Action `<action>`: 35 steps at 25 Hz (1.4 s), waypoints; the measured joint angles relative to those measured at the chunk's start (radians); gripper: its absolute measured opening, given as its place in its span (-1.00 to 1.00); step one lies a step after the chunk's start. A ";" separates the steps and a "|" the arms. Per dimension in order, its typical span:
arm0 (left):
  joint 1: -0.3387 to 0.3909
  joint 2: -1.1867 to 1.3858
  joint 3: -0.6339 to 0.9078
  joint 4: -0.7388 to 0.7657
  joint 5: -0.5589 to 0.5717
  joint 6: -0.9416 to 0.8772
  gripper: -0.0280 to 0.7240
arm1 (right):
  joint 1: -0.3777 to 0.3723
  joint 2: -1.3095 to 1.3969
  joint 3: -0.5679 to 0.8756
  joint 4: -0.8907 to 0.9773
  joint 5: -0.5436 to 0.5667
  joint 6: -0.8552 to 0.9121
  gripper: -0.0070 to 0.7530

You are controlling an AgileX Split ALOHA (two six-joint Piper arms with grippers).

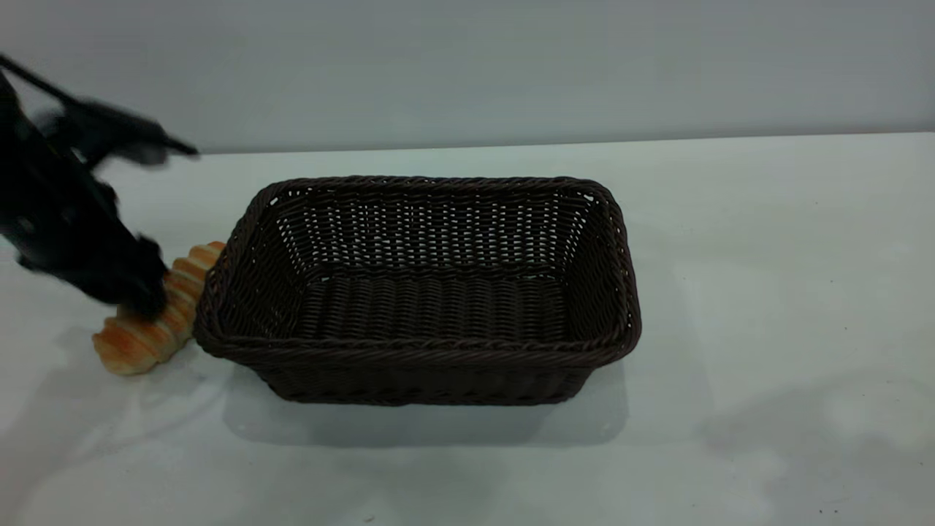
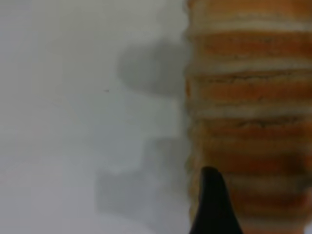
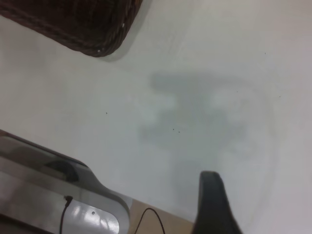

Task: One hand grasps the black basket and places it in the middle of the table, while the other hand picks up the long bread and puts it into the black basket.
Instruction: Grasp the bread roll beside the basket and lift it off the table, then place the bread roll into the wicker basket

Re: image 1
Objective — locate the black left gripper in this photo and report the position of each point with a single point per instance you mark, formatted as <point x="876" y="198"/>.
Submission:
<point x="51" y="212"/>

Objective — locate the dark brown wicker basket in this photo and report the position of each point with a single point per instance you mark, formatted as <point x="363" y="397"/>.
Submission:
<point x="424" y="307"/>

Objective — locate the ridged golden bread loaf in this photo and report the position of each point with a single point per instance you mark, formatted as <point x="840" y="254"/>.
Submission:
<point x="139" y="343"/>

